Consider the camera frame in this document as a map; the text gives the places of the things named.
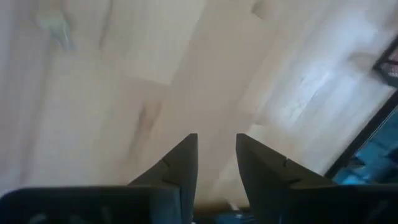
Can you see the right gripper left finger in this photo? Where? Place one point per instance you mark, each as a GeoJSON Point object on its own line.
{"type": "Point", "coordinates": [177, 177]}

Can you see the black mesh desk organizer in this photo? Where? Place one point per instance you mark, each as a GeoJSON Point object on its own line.
{"type": "Point", "coordinates": [388, 67]}

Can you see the black aluminium table frame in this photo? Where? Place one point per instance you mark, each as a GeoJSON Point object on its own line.
{"type": "Point", "coordinates": [363, 137]}

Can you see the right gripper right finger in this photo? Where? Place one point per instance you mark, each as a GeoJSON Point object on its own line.
{"type": "Point", "coordinates": [267, 177]}

